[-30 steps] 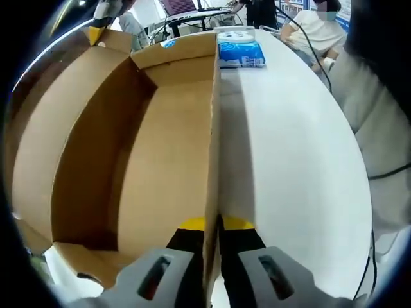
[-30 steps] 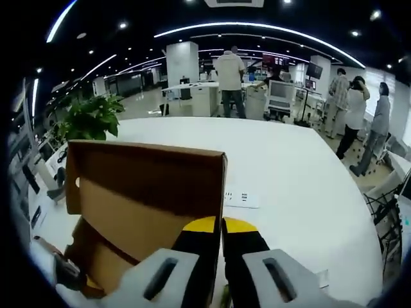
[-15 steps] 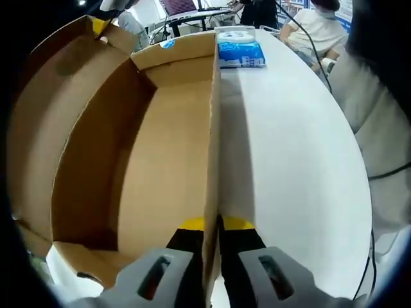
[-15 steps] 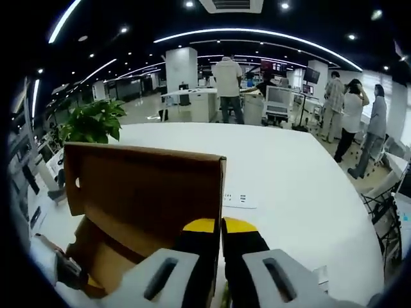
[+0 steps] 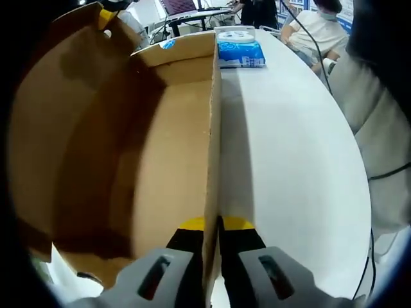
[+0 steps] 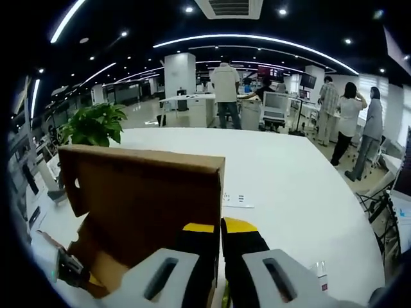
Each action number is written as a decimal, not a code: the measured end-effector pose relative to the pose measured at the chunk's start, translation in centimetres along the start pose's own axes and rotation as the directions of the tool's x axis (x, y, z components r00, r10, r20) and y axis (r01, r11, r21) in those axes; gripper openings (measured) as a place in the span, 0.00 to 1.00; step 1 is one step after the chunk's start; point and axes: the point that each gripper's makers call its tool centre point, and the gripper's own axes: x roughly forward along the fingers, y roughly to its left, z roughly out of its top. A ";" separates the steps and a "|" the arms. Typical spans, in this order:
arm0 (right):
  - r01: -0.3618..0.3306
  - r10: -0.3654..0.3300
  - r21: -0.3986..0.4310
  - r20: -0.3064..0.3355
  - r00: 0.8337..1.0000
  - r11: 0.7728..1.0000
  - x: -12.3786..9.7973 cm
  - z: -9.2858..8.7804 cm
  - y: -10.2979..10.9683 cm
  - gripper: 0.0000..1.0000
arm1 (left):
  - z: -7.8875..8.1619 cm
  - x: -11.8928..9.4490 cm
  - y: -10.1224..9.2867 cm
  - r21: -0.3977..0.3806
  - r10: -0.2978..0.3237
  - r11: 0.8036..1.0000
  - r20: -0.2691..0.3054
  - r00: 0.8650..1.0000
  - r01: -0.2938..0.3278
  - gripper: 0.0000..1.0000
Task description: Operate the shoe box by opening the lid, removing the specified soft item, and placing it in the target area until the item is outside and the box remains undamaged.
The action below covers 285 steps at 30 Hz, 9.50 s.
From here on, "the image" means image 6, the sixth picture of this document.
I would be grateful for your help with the white paper sheet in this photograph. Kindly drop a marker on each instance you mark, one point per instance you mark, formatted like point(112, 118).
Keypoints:
point(239, 200)

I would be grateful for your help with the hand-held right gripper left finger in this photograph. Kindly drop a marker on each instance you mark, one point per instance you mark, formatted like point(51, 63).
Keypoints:
point(151, 282)

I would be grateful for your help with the dark hanging monitor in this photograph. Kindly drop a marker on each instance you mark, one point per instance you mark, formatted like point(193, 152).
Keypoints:
point(308, 81)

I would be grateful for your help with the white office desk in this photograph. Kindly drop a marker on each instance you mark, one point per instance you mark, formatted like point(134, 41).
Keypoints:
point(192, 106)

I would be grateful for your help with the white office chair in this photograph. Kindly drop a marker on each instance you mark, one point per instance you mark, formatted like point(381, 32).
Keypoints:
point(275, 107)

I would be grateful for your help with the green potted plant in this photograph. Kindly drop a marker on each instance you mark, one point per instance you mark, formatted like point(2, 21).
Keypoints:
point(93, 125)

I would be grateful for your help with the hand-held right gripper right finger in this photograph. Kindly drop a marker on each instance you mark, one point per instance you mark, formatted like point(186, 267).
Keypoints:
point(276, 282)

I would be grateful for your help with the curved ceiling light strip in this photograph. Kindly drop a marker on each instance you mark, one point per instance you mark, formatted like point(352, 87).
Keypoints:
point(257, 38)

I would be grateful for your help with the black tall device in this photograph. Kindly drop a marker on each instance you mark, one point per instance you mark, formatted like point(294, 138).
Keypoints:
point(30, 179)

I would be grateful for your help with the ceiling air conditioner vent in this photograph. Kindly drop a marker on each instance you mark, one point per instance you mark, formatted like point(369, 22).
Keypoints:
point(228, 8)

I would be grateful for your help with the brown cardboard shoe box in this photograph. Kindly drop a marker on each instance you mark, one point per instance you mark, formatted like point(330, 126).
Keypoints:
point(144, 192)

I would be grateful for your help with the black stand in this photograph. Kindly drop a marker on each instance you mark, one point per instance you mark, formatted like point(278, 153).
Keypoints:
point(382, 218)

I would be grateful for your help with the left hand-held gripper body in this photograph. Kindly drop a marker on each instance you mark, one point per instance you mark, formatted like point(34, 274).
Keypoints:
point(54, 263)

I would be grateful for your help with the white pump bottle red label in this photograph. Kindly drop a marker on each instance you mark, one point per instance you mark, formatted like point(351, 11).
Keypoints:
point(321, 276)

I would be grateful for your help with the smartphone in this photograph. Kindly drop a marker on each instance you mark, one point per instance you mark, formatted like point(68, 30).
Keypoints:
point(35, 215)

